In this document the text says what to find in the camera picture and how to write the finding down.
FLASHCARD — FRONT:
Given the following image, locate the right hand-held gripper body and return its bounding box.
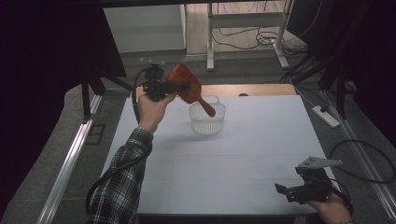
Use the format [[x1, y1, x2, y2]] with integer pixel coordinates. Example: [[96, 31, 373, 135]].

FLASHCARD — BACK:
[[294, 156, 344, 205]]

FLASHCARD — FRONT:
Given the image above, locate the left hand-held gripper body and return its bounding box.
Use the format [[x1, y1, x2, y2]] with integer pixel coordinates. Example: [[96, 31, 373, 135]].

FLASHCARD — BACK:
[[142, 63, 171, 103]]

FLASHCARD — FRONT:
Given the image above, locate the brown wooden hairbrush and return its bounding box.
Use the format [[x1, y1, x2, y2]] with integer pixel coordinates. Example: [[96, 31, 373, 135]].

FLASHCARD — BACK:
[[165, 63, 217, 119]]

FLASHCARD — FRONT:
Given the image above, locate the white plastic basket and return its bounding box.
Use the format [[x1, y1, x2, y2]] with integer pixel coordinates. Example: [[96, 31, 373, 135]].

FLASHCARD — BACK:
[[188, 94, 227, 135]]

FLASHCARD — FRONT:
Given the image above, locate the person's left hand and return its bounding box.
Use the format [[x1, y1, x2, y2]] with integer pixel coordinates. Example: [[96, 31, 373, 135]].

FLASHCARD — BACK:
[[136, 91, 177, 134]]

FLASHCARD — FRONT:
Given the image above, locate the person's right hand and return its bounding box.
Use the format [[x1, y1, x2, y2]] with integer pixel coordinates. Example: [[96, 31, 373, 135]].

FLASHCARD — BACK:
[[304, 183, 354, 224]]

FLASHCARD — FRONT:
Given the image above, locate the white foam table cover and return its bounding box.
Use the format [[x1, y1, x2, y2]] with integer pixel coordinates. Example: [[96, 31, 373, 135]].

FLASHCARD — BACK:
[[104, 94, 336, 216]]

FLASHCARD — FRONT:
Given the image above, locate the white cabinet panel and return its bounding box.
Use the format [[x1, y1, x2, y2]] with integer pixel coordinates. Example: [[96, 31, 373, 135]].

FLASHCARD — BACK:
[[103, 4, 187, 54]]

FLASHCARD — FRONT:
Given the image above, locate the white power strip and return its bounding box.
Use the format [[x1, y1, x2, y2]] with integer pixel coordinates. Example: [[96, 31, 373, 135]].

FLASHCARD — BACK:
[[312, 105, 341, 129]]

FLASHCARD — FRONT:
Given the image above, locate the black metal stand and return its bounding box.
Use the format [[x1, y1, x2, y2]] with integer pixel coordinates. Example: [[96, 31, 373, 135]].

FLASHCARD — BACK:
[[319, 60, 349, 120], [80, 70, 135, 124]]

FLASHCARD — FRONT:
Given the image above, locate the dark floor plate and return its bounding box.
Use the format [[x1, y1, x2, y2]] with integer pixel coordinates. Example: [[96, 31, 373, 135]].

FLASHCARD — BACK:
[[85, 123, 106, 147]]

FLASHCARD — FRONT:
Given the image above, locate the dark curtain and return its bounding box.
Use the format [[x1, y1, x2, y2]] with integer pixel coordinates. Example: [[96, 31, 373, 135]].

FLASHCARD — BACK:
[[0, 0, 128, 218], [286, 0, 396, 147]]

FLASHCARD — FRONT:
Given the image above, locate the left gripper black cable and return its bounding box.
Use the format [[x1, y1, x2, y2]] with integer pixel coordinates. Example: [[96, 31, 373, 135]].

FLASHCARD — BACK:
[[85, 68, 148, 218]]

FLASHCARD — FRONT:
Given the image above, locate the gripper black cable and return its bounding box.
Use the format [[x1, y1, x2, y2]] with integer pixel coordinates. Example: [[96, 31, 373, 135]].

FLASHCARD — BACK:
[[85, 68, 148, 218], [330, 178, 355, 216]]

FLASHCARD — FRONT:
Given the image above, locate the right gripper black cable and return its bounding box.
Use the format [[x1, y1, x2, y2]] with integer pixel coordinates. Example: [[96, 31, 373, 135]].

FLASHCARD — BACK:
[[330, 178, 355, 216]]

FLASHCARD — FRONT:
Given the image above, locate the aluminium rail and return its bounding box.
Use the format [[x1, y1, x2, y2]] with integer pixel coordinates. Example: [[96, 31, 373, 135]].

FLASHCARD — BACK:
[[320, 89, 396, 222], [35, 94, 104, 224]]

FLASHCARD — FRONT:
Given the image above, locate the black floor cable loop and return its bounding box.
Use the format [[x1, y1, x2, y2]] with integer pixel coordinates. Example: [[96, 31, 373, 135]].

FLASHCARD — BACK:
[[328, 139, 396, 185]]

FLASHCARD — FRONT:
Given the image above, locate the white power strip cable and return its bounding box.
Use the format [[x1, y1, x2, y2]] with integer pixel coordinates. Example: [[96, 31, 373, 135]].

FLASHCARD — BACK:
[[289, 78, 318, 108]]

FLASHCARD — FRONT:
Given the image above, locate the white desk frame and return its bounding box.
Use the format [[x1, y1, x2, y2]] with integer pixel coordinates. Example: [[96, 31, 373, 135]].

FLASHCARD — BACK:
[[206, 0, 295, 72]]

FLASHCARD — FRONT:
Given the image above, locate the tangle of black floor cables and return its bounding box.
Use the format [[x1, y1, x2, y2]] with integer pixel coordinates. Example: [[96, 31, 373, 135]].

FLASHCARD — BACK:
[[212, 25, 308, 56]]

